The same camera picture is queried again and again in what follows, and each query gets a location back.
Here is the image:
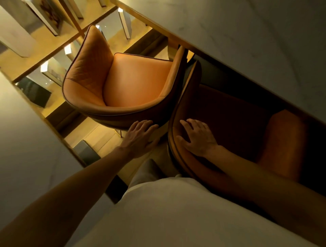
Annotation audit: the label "person's right hand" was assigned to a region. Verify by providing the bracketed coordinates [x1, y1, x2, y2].
[175, 118, 220, 158]

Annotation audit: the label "person's left hand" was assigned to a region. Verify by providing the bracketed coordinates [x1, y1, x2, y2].
[119, 120, 160, 160]

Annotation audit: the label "orange leather armchair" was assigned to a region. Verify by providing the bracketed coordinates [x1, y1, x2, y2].
[167, 60, 311, 205]
[62, 25, 189, 131]

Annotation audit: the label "person's right forearm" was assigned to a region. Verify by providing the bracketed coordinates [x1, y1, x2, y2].
[206, 145, 326, 246]

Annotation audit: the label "person's left forearm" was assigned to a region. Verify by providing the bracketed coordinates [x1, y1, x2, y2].
[0, 148, 133, 247]

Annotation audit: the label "grey trousers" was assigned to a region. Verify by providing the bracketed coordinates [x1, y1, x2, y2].
[128, 159, 180, 189]

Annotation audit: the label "grey box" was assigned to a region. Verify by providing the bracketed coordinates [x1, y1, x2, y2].
[73, 140, 101, 166]

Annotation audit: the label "white shirt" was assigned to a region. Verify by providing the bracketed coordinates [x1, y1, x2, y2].
[72, 176, 320, 247]

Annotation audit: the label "lit framed picture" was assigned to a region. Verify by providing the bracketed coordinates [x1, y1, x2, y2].
[40, 57, 67, 87]

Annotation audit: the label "small lit display panel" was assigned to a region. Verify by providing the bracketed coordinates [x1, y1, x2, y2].
[118, 7, 132, 40]

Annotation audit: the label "dark box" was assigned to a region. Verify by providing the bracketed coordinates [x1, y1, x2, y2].
[16, 76, 52, 108]

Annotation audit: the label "wooden shelf unit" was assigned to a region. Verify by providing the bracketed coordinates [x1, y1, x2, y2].
[0, 0, 190, 149]

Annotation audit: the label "white display panel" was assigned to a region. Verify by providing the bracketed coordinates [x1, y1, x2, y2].
[0, 5, 37, 58]

